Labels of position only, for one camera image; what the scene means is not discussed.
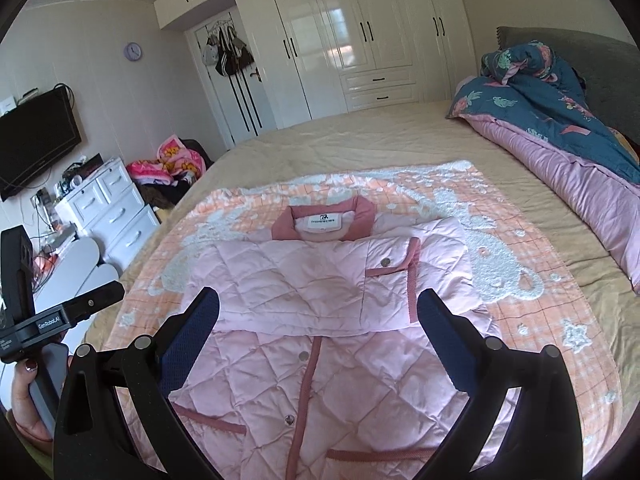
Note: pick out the blue floral quilt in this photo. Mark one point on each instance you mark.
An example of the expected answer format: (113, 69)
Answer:
(550, 110)

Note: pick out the cluttered desk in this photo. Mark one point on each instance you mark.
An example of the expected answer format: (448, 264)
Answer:
(47, 200)

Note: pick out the grey padded headboard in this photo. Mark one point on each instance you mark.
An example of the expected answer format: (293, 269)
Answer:
(600, 55)

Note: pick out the purple wall clock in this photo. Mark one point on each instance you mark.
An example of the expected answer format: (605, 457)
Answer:
(133, 51)

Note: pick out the black wall television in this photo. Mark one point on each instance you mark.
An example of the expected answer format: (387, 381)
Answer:
(35, 145)

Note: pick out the bags hanging on door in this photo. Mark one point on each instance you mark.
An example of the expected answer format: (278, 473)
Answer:
(230, 55)

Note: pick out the white door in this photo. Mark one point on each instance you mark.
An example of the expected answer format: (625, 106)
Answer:
(262, 105)

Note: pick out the person's left hand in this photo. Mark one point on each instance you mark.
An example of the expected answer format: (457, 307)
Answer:
(22, 405)

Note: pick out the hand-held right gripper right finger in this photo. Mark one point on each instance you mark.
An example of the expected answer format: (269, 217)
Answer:
(445, 340)

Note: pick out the pink quilted jacket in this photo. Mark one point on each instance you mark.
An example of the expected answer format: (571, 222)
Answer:
(310, 280)

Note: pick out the white drawer cabinet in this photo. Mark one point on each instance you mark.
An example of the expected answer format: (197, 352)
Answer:
(110, 210)

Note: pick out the white rounded chair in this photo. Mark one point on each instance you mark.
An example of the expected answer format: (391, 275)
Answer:
(75, 270)

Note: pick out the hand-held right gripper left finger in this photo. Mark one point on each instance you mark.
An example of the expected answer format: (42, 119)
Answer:
(192, 335)

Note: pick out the white wardrobe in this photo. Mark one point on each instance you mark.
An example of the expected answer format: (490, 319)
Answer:
(320, 35)

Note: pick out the pink cartoon blanket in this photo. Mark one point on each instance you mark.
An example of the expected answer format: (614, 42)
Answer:
(172, 160)

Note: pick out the orange plaid bear blanket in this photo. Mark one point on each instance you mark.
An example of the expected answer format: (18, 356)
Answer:
(500, 260)

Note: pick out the bed with beige bedspread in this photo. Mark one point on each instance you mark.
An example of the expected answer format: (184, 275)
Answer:
(375, 140)

